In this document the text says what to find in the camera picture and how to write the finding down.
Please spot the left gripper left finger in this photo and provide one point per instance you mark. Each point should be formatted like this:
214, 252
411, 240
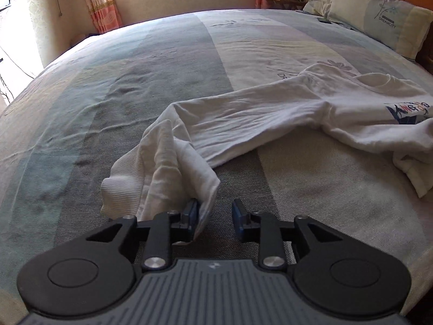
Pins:
98, 270

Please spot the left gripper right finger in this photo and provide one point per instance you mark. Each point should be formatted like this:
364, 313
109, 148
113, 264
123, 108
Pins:
335, 273

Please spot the white printed t-shirt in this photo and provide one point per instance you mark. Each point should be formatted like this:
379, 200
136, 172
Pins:
176, 156

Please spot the patchwork pastel bed sheet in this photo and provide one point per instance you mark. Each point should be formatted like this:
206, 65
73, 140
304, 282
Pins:
62, 134

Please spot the dark phone on bed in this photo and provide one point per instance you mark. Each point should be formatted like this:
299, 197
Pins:
324, 21

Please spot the far floral pillow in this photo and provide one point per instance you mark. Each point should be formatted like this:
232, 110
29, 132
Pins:
318, 7

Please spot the floral pillow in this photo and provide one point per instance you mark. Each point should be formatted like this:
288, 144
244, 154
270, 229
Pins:
399, 25
318, 7

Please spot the near floral pillow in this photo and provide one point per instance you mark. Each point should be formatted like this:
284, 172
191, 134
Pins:
399, 25

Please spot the left pink curtain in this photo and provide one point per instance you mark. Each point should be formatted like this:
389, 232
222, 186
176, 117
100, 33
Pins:
104, 15

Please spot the wooden bedside table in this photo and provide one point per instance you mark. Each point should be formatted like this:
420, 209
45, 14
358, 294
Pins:
285, 4

